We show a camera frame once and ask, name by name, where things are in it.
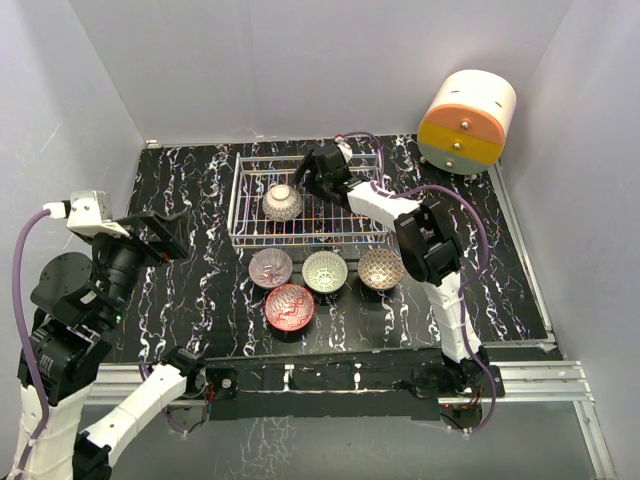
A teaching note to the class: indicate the brown spoke patterned bowl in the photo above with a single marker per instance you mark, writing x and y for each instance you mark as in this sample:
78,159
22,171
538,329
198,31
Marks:
282,203

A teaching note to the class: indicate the white wire dish rack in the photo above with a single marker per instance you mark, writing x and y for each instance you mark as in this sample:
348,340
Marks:
320,224

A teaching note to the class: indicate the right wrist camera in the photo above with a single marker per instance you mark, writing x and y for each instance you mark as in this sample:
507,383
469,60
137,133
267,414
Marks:
346,150

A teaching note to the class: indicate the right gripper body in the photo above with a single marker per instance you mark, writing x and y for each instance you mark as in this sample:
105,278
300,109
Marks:
313,172

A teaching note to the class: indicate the red patterned bowl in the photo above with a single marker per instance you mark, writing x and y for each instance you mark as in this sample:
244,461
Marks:
289,308

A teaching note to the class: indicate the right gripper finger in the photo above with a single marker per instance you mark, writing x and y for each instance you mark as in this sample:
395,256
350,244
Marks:
305,172
319,184

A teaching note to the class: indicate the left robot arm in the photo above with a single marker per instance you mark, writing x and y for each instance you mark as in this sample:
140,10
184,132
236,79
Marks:
80,299

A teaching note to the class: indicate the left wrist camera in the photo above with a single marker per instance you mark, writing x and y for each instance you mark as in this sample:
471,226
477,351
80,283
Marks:
87,213

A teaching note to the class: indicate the round drawer cabinet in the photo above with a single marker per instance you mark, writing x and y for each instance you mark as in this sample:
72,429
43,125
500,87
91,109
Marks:
464,130

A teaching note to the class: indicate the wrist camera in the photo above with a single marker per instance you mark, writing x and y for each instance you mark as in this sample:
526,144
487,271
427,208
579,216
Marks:
346,150
87,213

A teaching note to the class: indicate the green patterned bowl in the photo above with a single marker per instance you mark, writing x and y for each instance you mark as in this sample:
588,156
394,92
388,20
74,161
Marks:
324,272

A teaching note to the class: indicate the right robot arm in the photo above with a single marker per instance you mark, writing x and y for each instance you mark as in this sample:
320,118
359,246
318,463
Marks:
430,250

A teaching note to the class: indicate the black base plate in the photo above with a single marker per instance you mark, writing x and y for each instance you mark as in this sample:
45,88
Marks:
418,383

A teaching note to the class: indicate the aluminium frame rail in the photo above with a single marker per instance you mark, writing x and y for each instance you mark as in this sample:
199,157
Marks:
545,427

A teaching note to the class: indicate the purple striped bowl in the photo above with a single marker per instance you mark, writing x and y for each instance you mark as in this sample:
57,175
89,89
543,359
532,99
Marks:
270,268

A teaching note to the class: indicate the brown scale patterned bowl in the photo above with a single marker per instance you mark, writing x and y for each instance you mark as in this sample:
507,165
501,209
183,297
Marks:
380,269

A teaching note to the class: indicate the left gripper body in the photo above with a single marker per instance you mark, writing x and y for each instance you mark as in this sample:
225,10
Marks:
159,248

